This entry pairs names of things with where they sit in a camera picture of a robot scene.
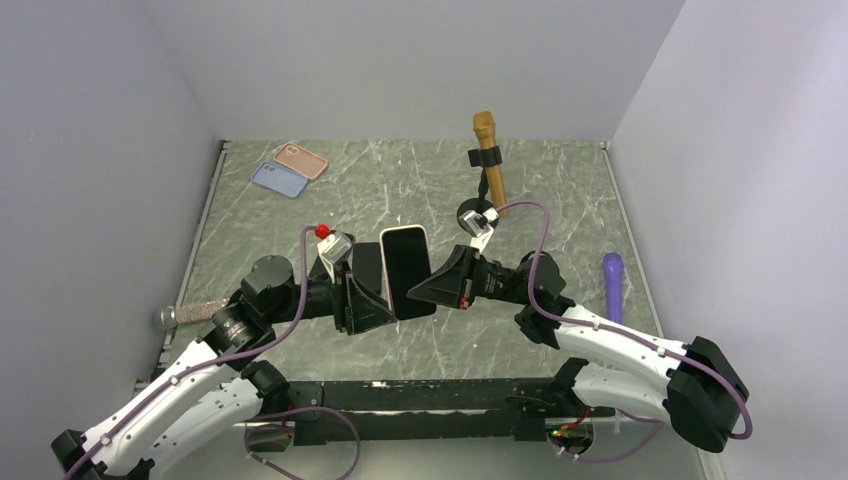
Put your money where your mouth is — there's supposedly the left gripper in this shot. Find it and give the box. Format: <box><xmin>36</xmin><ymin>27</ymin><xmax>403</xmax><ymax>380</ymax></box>
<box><xmin>267</xmin><ymin>258</ymin><xmax>398</xmax><ymax>334</ymax></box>

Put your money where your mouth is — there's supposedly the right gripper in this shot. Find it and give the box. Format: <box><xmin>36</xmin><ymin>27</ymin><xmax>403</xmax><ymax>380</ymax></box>
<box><xmin>407</xmin><ymin>245</ymin><xmax>533</xmax><ymax>310</ymax></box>

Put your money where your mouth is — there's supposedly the phone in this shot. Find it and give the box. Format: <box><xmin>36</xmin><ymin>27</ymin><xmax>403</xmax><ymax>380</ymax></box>
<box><xmin>379</xmin><ymin>224</ymin><xmax>437</xmax><ymax>321</ymax></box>
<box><xmin>250</xmin><ymin>162</ymin><xmax>309</xmax><ymax>198</ymax></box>

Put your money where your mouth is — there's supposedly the pink phone case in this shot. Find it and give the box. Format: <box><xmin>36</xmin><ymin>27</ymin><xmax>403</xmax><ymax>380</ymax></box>
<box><xmin>273</xmin><ymin>142</ymin><xmax>328</xmax><ymax>181</ymax></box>

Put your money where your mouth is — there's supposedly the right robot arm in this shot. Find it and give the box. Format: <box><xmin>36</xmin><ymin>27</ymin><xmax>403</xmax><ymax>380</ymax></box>
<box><xmin>407</xmin><ymin>245</ymin><xmax>753</xmax><ymax>453</ymax></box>

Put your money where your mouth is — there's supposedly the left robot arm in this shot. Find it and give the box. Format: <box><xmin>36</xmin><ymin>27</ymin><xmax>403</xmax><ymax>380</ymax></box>
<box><xmin>51</xmin><ymin>255</ymin><xmax>395</xmax><ymax>479</ymax></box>

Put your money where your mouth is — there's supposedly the black microphone stand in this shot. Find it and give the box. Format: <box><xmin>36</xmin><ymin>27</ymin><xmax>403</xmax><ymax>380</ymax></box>
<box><xmin>456</xmin><ymin>146</ymin><xmax>503</xmax><ymax>224</ymax></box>

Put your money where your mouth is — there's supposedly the purple microphone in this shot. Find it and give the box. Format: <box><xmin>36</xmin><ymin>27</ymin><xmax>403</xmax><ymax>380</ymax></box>
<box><xmin>602</xmin><ymin>252</ymin><xmax>624</xmax><ymax>324</ymax></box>

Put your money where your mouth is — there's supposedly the gold microphone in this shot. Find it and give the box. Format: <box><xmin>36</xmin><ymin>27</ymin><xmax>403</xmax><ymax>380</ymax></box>
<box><xmin>471</xmin><ymin>111</ymin><xmax>507</xmax><ymax>208</ymax></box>

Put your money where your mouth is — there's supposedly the glitter silver microphone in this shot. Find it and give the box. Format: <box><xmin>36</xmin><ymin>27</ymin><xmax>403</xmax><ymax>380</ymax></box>
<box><xmin>153</xmin><ymin>298</ymin><xmax>228</xmax><ymax>329</ymax></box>

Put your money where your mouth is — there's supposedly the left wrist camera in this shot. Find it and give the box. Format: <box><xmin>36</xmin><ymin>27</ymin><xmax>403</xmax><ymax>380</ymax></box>
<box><xmin>315</xmin><ymin>224</ymin><xmax>354</xmax><ymax>279</ymax></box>

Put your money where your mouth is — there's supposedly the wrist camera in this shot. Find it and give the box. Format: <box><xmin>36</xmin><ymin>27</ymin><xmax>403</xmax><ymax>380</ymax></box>
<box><xmin>458</xmin><ymin>207</ymin><xmax>499</xmax><ymax>253</ymax></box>
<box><xmin>315</xmin><ymin>224</ymin><xmax>354</xmax><ymax>279</ymax></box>

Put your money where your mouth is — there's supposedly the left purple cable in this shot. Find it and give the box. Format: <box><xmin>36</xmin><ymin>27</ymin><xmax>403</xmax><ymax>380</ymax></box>
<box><xmin>62</xmin><ymin>226</ymin><xmax>362</xmax><ymax>480</ymax></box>

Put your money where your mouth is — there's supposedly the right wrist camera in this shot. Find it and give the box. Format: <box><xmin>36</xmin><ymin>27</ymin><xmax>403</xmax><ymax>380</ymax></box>
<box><xmin>458</xmin><ymin>207</ymin><xmax>499</xmax><ymax>253</ymax></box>

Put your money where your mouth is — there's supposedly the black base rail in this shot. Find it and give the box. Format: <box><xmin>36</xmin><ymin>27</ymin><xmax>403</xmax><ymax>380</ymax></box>
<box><xmin>251</xmin><ymin>378</ymin><xmax>613</xmax><ymax>446</ymax></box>

